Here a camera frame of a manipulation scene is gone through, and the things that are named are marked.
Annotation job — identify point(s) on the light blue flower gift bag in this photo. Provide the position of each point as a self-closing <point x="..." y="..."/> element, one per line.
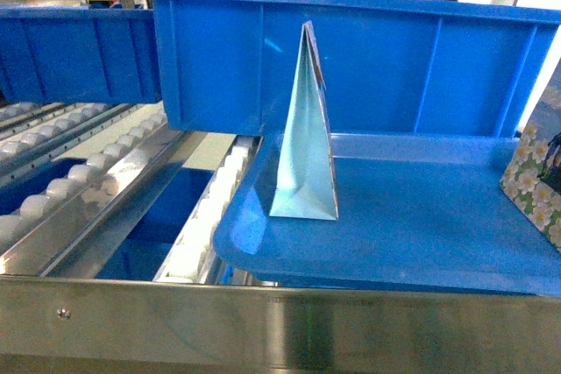
<point x="306" y="177"/>

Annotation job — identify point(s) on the white roller conveyor track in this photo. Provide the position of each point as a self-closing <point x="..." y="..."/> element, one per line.
<point x="45" y="225"/>

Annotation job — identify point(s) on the large blue plastic bin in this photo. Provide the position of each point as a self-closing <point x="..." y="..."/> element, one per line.
<point x="417" y="66"/>

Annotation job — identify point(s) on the centre white roller track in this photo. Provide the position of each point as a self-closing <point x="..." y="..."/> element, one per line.
<point x="192" y="259"/>

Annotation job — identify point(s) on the blue plastic tray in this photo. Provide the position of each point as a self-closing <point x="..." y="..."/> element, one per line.
<point x="422" y="213"/>

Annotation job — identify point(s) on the blue bin below rollers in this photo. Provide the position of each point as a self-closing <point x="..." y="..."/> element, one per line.
<point x="142" y="253"/>

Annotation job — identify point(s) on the blue bin at left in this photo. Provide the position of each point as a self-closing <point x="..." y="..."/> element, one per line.
<point x="71" y="54"/>

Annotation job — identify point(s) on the steel front rail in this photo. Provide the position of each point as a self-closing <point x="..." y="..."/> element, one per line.
<point x="94" y="326"/>

